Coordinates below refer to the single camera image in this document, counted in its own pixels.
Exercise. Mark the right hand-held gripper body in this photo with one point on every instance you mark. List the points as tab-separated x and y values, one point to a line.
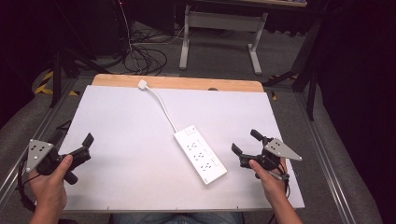
281	150

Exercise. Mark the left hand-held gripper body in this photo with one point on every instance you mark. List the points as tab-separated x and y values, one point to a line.
39	152

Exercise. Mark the person's right hand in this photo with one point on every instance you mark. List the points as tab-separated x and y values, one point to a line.
271	183

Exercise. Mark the person's left hand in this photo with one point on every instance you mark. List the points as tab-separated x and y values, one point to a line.
49	186

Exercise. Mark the white power strip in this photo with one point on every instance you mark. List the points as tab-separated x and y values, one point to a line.
200	154

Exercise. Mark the white board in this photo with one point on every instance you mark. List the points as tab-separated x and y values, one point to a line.
124	140

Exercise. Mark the black metal stand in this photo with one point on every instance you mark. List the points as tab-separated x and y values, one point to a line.
311	93
56	81

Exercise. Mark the yellow and black tape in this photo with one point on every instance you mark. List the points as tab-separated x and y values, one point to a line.
46	78

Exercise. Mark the white power plug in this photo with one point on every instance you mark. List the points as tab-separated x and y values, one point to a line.
142	84

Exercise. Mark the person's legs in jeans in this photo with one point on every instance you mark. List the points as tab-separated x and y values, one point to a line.
177	218

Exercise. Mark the aluminium rail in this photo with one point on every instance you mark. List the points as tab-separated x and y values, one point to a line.
323	161
40	131

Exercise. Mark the white metal frame desk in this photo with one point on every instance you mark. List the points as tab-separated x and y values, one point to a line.
221	20

